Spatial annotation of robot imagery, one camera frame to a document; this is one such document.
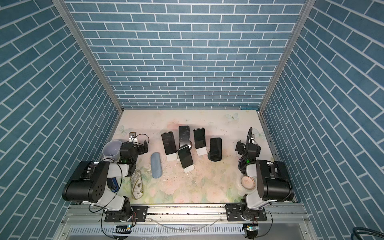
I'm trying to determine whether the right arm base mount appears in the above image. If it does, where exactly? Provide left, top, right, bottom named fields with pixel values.
left=225, top=204, right=267, bottom=222

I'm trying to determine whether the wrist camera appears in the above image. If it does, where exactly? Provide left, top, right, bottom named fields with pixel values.
left=251, top=134, right=257, bottom=144
left=129, top=132, right=138, bottom=142

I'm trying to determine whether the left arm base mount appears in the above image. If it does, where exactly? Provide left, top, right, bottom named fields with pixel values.
left=104, top=206, right=149, bottom=224

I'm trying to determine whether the black round stand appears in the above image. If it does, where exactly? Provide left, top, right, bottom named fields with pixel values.
left=208, top=150, right=222, bottom=162

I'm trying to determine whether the tape roll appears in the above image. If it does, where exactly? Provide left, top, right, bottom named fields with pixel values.
left=240, top=176, right=256, bottom=191

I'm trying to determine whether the white stand front centre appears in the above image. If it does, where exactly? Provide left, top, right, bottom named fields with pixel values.
left=183, top=165, right=195, bottom=173

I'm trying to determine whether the white folding stand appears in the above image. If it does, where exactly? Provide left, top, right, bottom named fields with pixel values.
left=196, top=147, right=208, bottom=156

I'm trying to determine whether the right metal corner post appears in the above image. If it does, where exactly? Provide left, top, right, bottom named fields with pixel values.
left=259, top=0, right=316, bottom=114

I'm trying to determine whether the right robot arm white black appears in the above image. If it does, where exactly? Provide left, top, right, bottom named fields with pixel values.
left=235, top=140, right=294, bottom=221

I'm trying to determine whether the white stand far left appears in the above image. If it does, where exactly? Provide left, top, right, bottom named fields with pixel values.
left=166, top=153, right=178, bottom=162

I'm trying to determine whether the patterned glasses case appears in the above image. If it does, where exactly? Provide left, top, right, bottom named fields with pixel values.
left=131, top=170, right=144, bottom=200

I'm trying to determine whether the black cable bottom right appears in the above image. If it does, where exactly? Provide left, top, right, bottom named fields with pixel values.
left=350, top=226, right=384, bottom=240

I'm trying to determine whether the purple phone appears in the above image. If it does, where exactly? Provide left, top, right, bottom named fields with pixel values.
left=161, top=132, right=177, bottom=155

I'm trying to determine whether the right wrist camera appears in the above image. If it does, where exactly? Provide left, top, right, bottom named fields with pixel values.
left=251, top=134, right=257, bottom=144

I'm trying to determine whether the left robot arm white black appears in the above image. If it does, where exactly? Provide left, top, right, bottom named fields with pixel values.
left=62, top=136, right=150, bottom=225

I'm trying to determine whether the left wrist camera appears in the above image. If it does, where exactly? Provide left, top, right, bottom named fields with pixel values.
left=129, top=132, right=138, bottom=142

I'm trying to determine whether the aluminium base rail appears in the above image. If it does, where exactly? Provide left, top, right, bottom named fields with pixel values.
left=61, top=203, right=313, bottom=226

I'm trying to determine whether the black phone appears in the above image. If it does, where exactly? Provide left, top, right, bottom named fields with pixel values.
left=210, top=138, right=222, bottom=152
left=194, top=128, right=206, bottom=149
left=179, top=126, right=191, bottom=144

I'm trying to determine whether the teal phone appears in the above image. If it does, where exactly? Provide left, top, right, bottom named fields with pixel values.
left=177, top=145, right=194, bottom=169

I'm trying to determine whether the left metal corner post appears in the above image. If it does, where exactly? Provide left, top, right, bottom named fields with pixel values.
left=52, top=0, right=124, bottom=114

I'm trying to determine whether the metal corner post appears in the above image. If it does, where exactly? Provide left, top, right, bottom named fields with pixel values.
left=52, top=0, right=124, bottom=114
left=259, top=0, right=316, bottom=114

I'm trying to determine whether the white vented cable duct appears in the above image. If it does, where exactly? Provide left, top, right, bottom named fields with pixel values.
left=69, top=224, right=245, bottom=237

